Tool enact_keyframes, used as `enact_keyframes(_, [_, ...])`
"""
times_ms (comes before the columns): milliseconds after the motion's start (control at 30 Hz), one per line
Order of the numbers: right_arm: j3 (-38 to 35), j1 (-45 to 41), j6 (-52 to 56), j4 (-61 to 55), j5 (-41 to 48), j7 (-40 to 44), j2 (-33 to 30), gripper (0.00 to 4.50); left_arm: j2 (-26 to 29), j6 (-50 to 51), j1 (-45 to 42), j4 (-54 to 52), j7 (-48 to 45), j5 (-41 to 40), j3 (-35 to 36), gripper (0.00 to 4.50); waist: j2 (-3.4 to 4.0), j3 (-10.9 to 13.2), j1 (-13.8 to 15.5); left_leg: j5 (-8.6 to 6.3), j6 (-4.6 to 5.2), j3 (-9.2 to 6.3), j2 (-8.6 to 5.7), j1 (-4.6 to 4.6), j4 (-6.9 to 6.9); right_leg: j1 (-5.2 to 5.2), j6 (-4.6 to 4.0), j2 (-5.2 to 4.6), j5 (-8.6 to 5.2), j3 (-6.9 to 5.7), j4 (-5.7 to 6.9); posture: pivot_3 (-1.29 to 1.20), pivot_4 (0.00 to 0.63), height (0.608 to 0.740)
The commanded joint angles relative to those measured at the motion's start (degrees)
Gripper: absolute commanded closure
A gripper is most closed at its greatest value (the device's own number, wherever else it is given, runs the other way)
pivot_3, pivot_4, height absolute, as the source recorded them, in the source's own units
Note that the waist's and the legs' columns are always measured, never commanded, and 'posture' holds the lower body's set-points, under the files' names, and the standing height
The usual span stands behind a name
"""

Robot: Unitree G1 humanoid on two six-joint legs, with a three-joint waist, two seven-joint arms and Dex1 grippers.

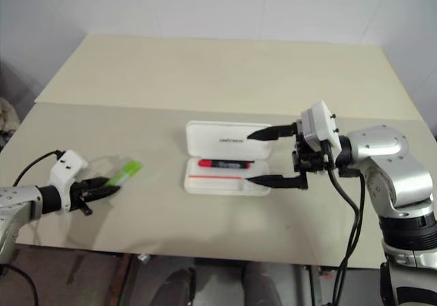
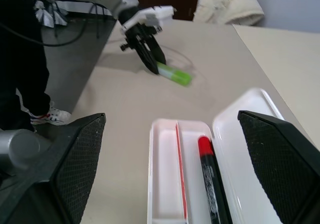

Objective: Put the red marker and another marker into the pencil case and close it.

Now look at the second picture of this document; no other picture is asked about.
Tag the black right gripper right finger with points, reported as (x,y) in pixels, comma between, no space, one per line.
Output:
(277,164)

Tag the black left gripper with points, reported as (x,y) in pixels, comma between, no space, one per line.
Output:
(140,35)

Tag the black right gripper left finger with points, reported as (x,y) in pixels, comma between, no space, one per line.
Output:
(75,164)

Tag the green marker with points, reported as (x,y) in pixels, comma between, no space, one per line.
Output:
(177,75)

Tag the red capped black marker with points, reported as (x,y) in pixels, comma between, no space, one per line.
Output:
(212,179)

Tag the white pencil case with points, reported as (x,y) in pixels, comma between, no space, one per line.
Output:
(165,169)

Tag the white sneaker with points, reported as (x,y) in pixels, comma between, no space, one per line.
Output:
(53,115)

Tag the grey cylindrical robot joint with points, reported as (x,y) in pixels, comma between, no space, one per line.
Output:
(22,149)

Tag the cream white jacket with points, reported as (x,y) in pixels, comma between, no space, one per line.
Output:
(227,4)

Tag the crumpled white grey cloth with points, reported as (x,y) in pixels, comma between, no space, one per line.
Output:
(51,15)

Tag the person's black trouser leg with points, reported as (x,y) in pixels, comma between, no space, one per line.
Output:
(20,66)

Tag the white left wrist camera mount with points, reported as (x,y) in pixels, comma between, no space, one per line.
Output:
(150,15)

